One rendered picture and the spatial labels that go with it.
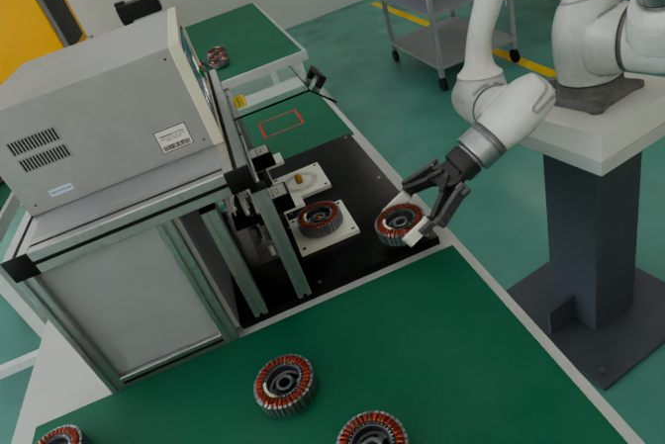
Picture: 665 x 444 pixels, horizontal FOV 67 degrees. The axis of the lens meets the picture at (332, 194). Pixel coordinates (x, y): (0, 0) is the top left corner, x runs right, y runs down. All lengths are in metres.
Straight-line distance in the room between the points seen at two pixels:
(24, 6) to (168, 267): 3.82
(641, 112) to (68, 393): 1.44
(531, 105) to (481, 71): 0.17
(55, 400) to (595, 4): 1.47
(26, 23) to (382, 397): 4.19
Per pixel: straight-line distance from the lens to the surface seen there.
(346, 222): 1.23
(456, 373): 0.92
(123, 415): 1.14
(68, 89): 1.00
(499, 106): 1.08
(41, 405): 1.30
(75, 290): 1.04
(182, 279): 1.02
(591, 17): 1.36
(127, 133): 1.01
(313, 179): 1.44
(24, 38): 4.71
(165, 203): 0.91
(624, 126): 1.37
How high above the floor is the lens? 1.50
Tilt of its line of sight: 32 degrees down
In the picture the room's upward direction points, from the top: 19 degrees counter-clockwise
